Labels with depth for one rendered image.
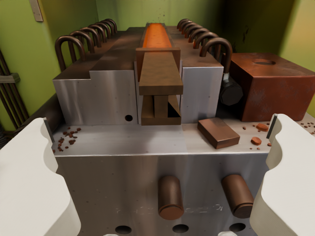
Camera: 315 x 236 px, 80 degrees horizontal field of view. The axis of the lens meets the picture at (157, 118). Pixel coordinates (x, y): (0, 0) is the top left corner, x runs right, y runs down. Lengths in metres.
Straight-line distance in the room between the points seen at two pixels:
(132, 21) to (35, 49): 0.37
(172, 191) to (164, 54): 0.14
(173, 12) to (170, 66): 0.55
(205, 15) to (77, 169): 0.61
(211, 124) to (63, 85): 0.18
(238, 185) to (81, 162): 0.17
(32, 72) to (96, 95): 0.21
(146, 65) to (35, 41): 0.28
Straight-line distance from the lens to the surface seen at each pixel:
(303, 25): 0.44
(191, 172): 0.23
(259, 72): 0.27
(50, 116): 0.26
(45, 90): 0.44
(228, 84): 0.25
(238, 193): 0.23
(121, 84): 0.23
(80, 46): 0.29
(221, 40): 0.25
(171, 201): 0.21
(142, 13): 0.70
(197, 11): 0.71
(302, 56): 0.46
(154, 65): 0.16
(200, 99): 0.25
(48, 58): 0.41
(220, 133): 0.23
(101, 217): 0.31
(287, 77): 0.28
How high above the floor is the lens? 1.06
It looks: 32 degrees down
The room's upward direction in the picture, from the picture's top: 1 degrees counter-clockwise
